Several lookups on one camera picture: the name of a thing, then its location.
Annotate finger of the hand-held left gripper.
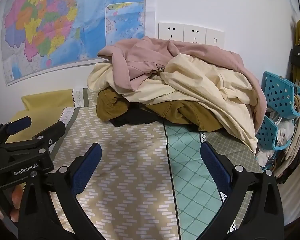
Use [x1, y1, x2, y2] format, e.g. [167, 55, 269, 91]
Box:
[0, 116, 32, 147]
[0, 121, 66, 155]

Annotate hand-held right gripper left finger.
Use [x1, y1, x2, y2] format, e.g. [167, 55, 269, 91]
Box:
[17, 142, 108, 240]

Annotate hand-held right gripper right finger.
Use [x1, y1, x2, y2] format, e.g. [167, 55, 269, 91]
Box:
[200, 141, 285, 240]

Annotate pink jacket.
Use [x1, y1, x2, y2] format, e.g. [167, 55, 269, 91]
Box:
[97, 36, 268, 135]

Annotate person's left hand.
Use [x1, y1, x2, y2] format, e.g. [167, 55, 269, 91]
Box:
[0, 185, 24, 222]

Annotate yellow cloth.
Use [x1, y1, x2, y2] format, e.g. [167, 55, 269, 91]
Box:
[7, 89, 77, 145]

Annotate patterned bed sheet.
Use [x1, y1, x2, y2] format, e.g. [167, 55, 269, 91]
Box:
[21, 87, 265, 240]

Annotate mustard brown garment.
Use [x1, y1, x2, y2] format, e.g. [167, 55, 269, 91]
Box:
[96, 89, 227, 132]

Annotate black garment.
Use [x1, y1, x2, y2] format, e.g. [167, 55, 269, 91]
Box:
[110, 107, 165, 128]

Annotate blue plastic basket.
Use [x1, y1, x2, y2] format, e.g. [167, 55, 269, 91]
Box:
[256, 116, 294, 151]
[262, 71, 300, 119]

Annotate white crumpled cloth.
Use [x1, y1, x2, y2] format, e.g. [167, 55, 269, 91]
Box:
[255, 119, 294, 167]

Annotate cream garment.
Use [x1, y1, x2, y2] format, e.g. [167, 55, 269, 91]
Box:
[87, 54, 259, 154]

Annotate beige cloth bundle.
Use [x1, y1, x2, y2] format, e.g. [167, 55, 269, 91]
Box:
[272, 116, 300, 183]

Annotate colourful wall map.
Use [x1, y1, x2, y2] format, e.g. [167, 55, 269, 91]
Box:
[0, 0, 145, 87]

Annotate white wall switch plate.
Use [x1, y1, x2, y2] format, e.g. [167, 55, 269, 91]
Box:
[205, 29, 225, 48]

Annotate white wall socket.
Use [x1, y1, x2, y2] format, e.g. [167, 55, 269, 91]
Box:
[184, 24, 207, 45]
[158, 22, 185, 42]

